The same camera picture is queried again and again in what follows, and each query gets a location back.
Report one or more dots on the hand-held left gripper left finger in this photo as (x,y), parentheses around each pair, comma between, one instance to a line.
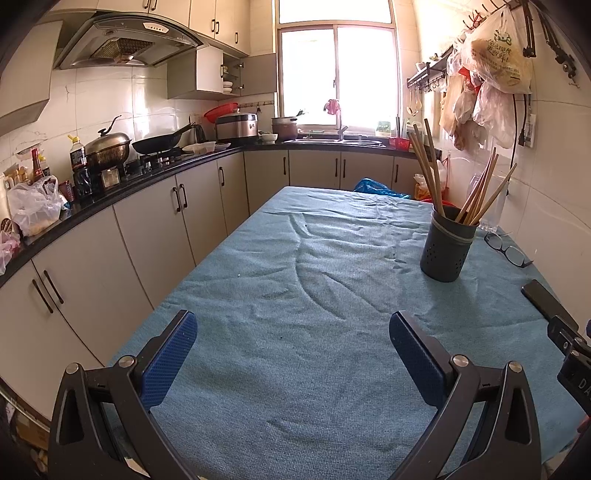
(168,364)

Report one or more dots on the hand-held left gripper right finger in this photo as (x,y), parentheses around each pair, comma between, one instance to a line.
(415,364)

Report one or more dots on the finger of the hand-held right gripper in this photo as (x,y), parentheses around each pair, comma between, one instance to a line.
(575,374)

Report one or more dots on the grey utensil holder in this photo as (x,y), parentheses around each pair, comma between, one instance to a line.
(443,258)

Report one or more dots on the set of wooden chopsticks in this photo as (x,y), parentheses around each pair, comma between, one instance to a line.
(433,189)

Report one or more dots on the black smartphone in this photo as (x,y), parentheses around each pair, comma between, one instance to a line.
(545,300)

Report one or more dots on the blue tablecloth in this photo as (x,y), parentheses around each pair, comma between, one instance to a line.
(300,300)

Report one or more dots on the dark-framed eyeglasses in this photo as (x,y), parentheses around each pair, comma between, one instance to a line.
(512,256)

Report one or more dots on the beige base cabinets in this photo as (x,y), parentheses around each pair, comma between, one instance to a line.
(152,230)

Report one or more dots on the clear glass mug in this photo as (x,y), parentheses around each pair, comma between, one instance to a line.
(496,214)

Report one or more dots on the orange bin with plastic bag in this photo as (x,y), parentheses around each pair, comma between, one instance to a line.
(424,189)

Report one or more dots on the blue plastic bag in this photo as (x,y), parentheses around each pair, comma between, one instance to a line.
(376,187)

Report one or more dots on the small square timer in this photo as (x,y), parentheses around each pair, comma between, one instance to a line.
(111,178)

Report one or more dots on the black gas stove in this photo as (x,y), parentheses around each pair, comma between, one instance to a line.
(157,161)

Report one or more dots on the white plastic bag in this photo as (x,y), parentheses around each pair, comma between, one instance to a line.
(37,207)

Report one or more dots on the white plates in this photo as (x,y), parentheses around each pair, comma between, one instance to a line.
(203,147)

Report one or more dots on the black wok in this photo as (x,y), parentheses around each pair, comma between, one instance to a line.
(157,144)

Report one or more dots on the small red basket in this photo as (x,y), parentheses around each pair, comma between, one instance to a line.
(399,144)

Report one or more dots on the silver pot with lid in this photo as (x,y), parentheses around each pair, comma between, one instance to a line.
(108,147)

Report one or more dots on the cooking oil bottle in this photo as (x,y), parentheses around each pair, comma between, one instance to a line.
(77,157)

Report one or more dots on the dark sauce bottle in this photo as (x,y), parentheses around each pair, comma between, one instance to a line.
(37,168)

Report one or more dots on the green and white container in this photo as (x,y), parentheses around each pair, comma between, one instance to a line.
(383,129)

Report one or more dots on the metal sink faucet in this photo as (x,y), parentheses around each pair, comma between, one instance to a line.
(341,129)

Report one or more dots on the silver rice cooker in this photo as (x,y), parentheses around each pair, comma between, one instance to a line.
(236,127)

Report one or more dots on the white bowl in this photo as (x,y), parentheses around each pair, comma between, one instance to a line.
(268,137)

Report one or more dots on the red plastic colander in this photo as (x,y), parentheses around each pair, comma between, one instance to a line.
(219,110)

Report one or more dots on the bunch of hanging plastic bags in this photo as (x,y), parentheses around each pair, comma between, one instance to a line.
(471,110)

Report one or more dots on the brown cooking pot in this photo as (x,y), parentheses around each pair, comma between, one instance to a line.
(284,129)

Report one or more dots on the pink cloth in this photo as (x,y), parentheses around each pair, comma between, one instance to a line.
(331,106)

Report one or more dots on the open upper cabinet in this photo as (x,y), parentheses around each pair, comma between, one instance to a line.
(203,69)

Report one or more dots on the kitchen window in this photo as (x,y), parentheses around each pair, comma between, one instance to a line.
(337,69)

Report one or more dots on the large hanging plastic bag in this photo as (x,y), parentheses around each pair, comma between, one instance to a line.
(501,55)

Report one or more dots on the silver range hood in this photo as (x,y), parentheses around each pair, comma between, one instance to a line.
(124,44)

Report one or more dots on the white wall socket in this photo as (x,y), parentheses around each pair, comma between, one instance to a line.
(528,131)

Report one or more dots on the black wall rack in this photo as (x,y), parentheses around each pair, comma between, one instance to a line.
(427,71)

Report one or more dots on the black wall hook rail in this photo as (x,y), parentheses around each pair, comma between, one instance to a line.
(489,7)

